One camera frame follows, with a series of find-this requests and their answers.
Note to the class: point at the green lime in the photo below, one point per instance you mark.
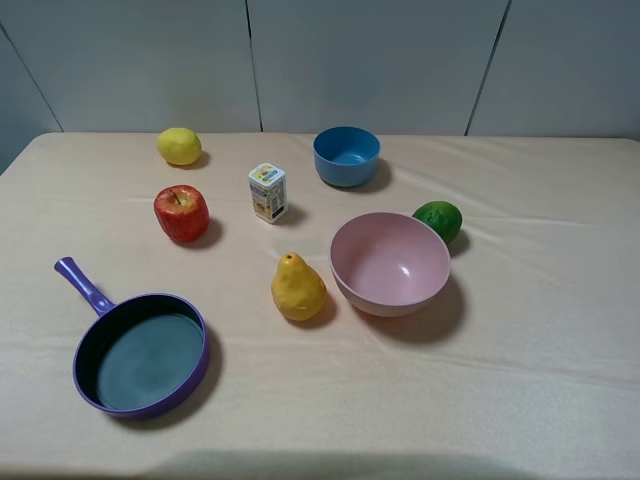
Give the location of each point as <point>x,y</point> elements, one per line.
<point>441,216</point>

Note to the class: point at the yellow pear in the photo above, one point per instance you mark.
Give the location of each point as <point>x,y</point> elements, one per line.
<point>298,292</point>

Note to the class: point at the pink bowl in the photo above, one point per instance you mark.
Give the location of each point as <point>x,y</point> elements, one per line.
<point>388,264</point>

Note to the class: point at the small white carton box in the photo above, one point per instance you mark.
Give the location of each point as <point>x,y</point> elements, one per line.
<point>268,190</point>

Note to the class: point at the blue bowl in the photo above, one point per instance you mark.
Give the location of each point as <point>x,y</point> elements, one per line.
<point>346,156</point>

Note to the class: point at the red apple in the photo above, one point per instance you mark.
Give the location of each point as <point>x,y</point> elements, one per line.
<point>182,213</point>

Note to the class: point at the yellow lemon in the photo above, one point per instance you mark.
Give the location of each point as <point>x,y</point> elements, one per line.
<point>179,146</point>

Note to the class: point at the purple frying pan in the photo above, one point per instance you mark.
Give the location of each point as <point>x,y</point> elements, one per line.
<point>142,357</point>

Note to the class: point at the beige tablecloth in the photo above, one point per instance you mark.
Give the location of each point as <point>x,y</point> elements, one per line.
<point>526,365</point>

